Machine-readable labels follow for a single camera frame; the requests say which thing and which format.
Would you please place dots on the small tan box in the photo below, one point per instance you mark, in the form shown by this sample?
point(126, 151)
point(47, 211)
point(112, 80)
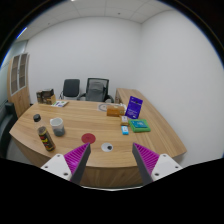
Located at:
point(124, 120)

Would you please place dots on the green flat box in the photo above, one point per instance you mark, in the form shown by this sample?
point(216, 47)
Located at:
point(139, 125)

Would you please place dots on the large dark brown box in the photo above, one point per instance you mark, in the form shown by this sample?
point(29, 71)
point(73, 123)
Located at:
point(47, 93)

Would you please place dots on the round grey-white disc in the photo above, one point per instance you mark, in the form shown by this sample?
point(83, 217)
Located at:
point(102, 107)

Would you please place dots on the white disc with black centre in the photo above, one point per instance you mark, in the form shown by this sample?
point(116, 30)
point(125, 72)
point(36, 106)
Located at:
point(107, 147)

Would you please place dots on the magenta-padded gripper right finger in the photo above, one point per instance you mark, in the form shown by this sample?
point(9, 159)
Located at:
point(148, 159)

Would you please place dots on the white and green leaflet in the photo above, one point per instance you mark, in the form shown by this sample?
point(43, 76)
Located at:
point(60, 104)

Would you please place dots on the purple printed pouch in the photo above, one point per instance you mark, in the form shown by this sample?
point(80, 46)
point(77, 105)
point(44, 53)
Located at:
point(134, 107)

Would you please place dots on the wooden shelf cabinet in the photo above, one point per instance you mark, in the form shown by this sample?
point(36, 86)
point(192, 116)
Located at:
point(20, 96)

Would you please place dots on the small light blue box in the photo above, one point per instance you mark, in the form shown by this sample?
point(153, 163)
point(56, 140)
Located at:
point(125, 130)

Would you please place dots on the black padded office chair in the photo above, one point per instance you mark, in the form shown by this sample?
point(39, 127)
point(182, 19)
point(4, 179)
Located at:
point(71, 88)

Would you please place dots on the tan cardboard box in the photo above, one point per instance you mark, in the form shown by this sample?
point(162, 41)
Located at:
point(53, 99)

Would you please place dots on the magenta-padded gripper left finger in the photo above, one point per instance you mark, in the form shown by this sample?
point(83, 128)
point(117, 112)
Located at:
point(76, 159)

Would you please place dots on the black mesh office chair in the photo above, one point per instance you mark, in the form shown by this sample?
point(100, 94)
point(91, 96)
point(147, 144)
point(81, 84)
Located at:
point(96, 89)

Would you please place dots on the wooden side desk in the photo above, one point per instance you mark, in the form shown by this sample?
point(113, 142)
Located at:
point(128, 94)

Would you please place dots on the black armchair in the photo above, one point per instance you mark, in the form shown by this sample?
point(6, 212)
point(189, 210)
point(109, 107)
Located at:
point(6, 128)

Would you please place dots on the orange-brown wooden box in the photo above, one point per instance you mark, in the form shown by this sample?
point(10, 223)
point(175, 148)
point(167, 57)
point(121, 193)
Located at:
point(115, 111)

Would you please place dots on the white and grey mug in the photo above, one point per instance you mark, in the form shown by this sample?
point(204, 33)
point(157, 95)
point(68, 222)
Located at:
point(58, 127)

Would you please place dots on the clear bottle with black cap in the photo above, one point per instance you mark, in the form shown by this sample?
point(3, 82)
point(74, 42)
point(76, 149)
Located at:
point(45, 135)

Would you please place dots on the flat round red coaster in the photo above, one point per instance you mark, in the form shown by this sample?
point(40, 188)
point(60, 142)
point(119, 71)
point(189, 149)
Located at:
point(88, 138)

